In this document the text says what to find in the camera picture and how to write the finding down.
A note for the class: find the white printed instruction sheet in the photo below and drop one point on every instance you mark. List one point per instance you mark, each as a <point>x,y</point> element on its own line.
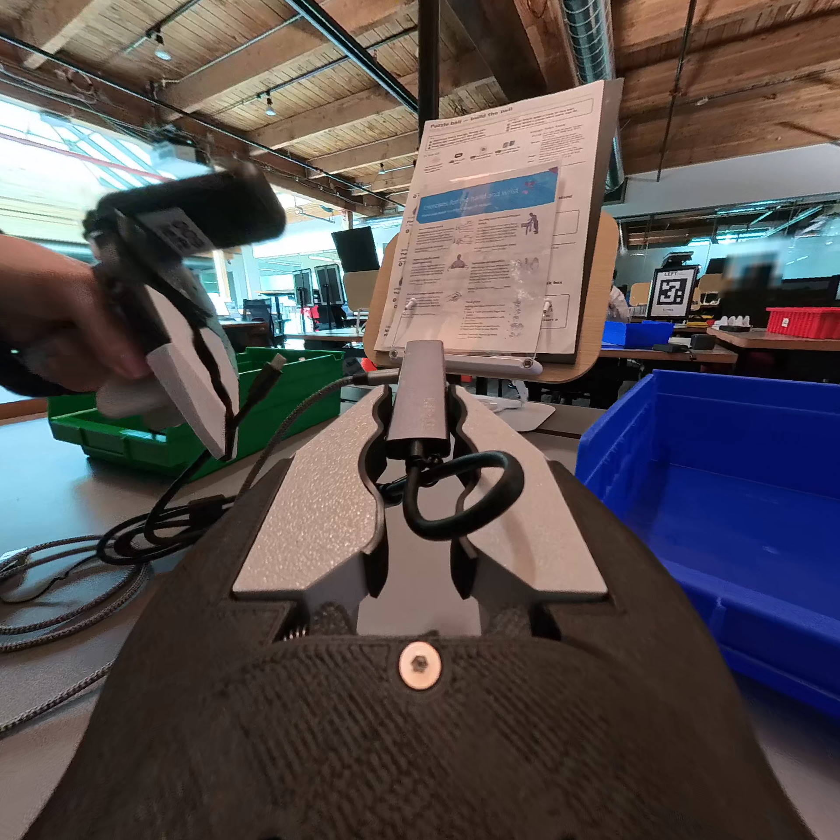
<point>558,124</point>

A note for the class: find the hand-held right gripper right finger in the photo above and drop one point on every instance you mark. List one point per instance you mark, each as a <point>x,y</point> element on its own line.
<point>551,551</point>

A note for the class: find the small blue plastic bin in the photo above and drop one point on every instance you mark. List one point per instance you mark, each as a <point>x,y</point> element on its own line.
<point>640,334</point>

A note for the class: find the green plastic bin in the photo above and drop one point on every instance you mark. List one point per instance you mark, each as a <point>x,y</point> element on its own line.
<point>302,380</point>

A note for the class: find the hanging black monitor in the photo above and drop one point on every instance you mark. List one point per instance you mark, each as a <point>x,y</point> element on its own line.
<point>354,249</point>

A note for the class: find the person's left hand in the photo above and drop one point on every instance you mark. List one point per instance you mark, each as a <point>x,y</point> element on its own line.
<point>52,315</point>

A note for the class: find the large red plastic bin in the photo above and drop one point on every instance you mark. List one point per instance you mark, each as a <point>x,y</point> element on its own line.
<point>804,323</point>

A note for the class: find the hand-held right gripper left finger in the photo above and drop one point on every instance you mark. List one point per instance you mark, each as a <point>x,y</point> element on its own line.
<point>308,525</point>

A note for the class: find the laminated sheet with blue banner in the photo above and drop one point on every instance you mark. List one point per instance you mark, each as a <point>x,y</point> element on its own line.
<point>472,275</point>

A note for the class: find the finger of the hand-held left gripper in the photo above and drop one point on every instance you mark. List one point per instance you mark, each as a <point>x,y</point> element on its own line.
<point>177,354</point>
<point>223,367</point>

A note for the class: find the black standing monitor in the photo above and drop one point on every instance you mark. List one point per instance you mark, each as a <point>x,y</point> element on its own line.
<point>328,283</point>
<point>303,285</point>

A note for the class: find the silver spiral duct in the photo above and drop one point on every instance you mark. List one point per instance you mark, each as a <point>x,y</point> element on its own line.
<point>590,65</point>

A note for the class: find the grey usb hub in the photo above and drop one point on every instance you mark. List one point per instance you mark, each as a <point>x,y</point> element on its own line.
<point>420,400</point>

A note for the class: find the black pole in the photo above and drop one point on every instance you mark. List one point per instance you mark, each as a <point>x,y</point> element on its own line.
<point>428,65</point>

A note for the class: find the black office chair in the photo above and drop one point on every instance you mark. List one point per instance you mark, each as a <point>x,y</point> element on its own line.
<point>257,315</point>

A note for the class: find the large blue plastic bin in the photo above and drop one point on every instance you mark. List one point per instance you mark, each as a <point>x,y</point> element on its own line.
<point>722,525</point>

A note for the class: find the black white marker sign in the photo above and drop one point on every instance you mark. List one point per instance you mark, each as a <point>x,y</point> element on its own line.
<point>674,292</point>

